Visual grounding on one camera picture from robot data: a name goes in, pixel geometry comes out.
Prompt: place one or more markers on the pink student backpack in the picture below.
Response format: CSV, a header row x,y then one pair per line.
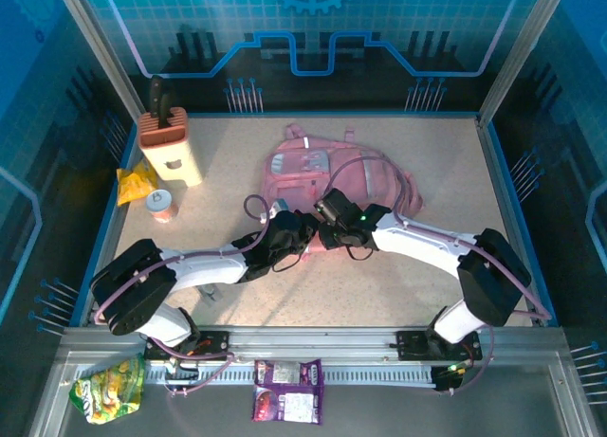
x,y
294,176

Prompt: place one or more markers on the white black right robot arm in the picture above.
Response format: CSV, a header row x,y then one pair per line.
x,y
417,238

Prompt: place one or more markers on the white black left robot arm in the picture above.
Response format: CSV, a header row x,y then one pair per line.
x,y
204,268

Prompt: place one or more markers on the yellow snack bag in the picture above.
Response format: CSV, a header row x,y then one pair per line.
x,y
133,186

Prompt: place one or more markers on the green chips bag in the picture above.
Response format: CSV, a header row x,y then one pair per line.
x,y
109,392

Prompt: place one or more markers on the pink drink can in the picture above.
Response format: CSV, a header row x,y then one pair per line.
x,y
161,207

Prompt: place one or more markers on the purple packet silver label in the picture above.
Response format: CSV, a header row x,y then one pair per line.
x,y
287,373

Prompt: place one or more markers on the beige knife block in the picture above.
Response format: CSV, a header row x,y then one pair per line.
x,y
173,152

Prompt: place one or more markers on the purple packet red picture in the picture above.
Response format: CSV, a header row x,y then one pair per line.
x,y
287,404

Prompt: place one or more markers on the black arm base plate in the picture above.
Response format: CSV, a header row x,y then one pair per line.
x,y
410,344
213,344

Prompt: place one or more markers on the aluminium frame post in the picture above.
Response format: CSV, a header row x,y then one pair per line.
x,y
98,43
526,43

